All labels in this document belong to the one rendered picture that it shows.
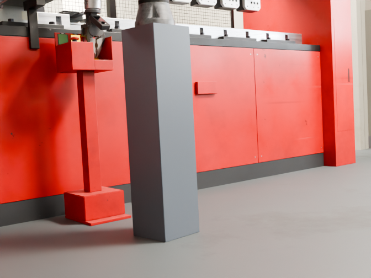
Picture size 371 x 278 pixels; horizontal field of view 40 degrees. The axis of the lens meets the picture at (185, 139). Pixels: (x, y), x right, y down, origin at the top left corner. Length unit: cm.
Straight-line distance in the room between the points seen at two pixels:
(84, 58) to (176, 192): 75
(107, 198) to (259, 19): 239
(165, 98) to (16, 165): 85
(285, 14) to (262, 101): 97
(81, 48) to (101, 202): 67
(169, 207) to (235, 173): 135
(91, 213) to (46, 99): 58
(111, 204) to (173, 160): 54
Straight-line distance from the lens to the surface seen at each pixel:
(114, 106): 258
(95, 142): 230
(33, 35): 240
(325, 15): 381
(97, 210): 225
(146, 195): 187
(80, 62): 223
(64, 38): 238
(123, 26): 281
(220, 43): 307
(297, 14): 396
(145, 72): 182
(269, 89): 335
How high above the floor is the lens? 47
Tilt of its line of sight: 3 degrees down
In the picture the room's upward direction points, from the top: 3 degrees counter-clockwise
